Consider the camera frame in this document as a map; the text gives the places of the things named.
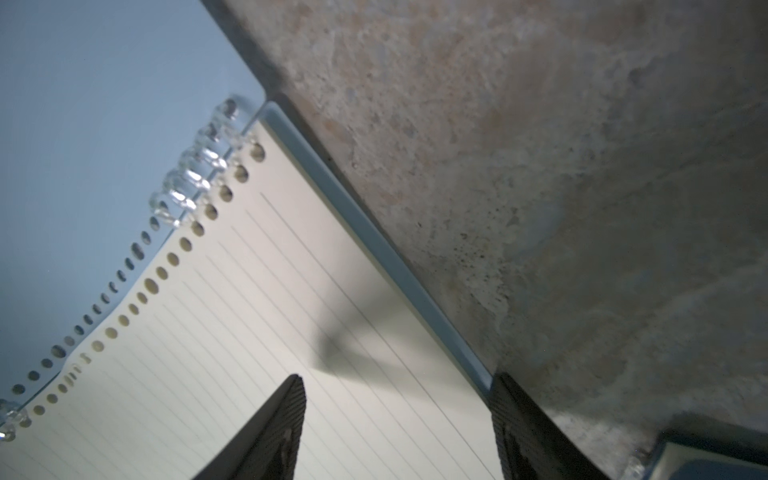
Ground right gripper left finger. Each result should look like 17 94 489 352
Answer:
195 374 307 480

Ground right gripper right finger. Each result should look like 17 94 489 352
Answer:
488 373 606 480

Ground dark blue spiral notebook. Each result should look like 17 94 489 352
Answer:
621 415 767 480

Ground light blue spiral notebook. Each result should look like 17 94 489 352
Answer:
1 1 502 479

